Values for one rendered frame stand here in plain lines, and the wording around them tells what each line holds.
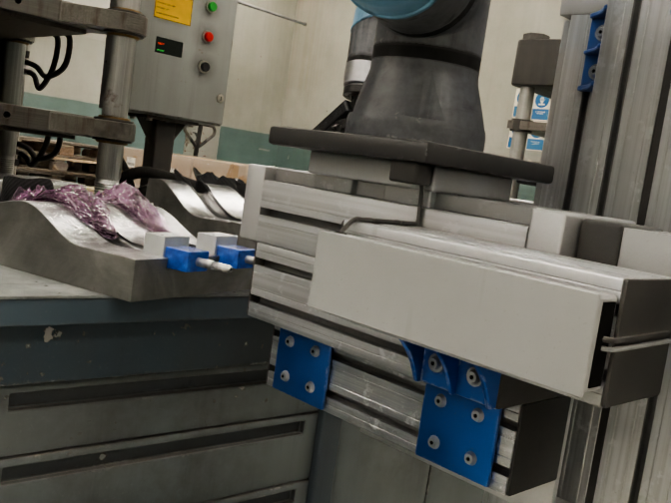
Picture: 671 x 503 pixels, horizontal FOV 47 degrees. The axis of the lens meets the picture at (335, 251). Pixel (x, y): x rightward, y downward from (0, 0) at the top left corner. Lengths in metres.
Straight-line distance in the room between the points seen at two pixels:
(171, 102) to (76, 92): 6.72
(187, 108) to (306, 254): 1.34
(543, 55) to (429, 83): 4.60
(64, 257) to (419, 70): 0.55
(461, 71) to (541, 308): 0.35
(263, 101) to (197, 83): 8.23
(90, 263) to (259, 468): 0.50
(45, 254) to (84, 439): 0.26
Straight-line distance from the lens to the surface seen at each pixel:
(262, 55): 10.38
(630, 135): 0.86
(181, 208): 1.45
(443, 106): 0.80
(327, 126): 1.41
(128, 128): 1.92
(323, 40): 10.34
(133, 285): 1.01
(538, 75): 5.38
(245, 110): 10.20
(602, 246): 0.68
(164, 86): 2.13
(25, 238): 1.16
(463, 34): 0.82
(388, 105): 0.80
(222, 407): 1.28
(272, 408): 1.34
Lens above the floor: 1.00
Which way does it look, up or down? 6 degrees down
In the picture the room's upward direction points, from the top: 8 degrees clockwise
